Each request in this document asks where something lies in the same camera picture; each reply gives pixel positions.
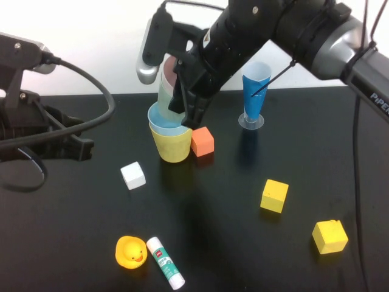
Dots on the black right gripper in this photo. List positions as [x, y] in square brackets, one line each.
[206, 70]

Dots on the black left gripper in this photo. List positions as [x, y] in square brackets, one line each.
[27, 134]

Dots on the green cup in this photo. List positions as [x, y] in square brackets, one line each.
[165, 103]

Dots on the pink cup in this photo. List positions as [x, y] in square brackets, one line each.
[167, 69]

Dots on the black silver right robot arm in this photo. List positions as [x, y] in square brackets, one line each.
[304, 30]

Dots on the light blue cup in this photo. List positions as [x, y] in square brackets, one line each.
[158, 121]

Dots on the orange cube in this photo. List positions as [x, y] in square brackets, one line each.
[202, 142]

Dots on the yellow cup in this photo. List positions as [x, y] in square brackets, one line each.
[171, 149]

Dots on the blue paper wrapped clear cylinder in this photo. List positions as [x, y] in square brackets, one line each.
[255, 106]

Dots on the white cube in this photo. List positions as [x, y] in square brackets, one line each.
[132, 176]

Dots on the black zip tie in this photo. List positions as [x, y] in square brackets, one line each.
[273, 79]

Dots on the yellow rubber duck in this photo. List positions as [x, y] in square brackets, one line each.
[130, 252]

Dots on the white green glue stick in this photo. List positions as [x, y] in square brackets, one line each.
[164, 261]

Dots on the yellow cube with chipped corner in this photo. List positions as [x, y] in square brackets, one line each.
[329, 237]

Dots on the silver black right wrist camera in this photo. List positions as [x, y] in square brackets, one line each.
[152, 45]

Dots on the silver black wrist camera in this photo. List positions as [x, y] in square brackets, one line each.
[152, 45]
[21, 51]

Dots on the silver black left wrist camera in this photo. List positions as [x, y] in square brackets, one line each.
[21, 51]

